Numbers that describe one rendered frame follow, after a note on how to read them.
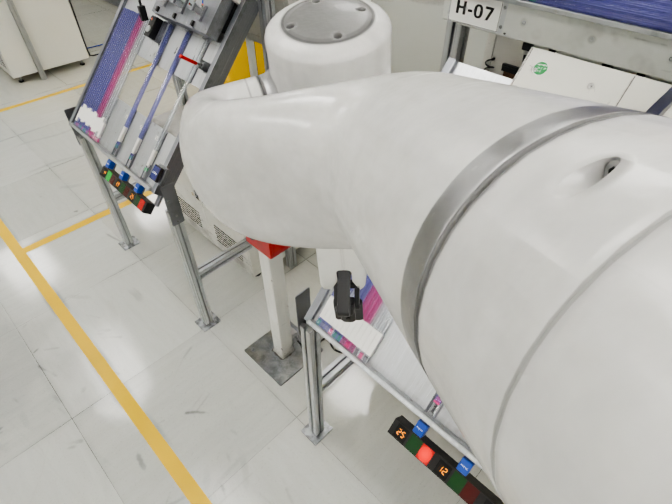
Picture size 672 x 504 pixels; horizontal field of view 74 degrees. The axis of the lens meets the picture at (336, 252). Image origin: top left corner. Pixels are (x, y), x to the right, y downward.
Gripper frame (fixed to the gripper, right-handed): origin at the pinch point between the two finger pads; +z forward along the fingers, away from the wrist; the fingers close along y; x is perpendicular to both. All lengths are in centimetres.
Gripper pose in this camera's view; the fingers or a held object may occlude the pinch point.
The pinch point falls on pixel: (351, 279)
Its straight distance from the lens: 54.6
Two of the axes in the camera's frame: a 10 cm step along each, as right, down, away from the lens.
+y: -0.7, 8.1, -5.8
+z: 0.8, 5.8, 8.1
